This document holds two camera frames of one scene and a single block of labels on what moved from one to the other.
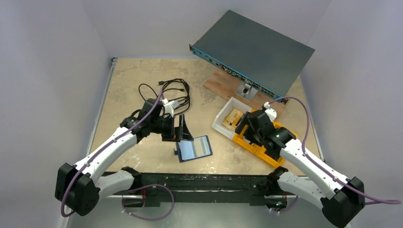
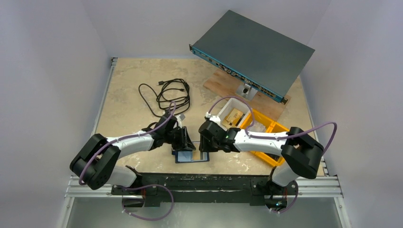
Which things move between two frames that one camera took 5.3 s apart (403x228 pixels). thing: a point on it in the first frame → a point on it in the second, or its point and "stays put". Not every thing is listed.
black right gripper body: [246, 125] → [203, 139]
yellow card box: [230, 121] stays put
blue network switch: [260, 57] stays put
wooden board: [226, 85] stays put
